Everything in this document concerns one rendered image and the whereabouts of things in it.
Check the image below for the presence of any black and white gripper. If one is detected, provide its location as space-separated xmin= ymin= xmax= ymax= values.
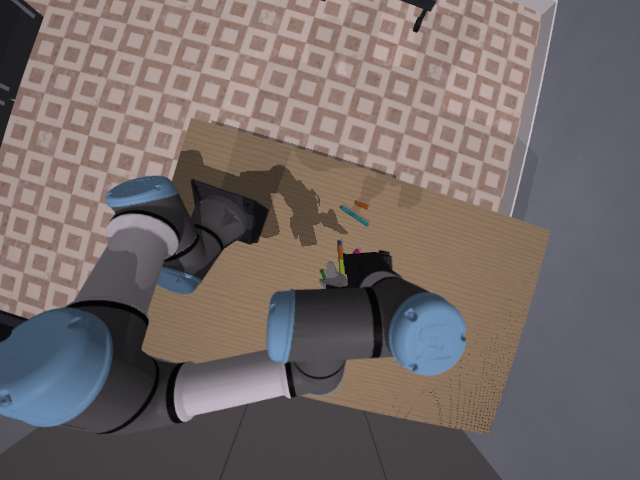
xmin=319 ymin=250 xmax=403 ymax=289

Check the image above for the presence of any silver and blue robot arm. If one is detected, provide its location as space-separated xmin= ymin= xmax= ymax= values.
xmin=0 ymin=176 xmax=467 ymax=435

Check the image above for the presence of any turquoise rod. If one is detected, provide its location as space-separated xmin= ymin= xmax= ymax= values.
xmin=341 ymin=206 xmax=369 ymax=226

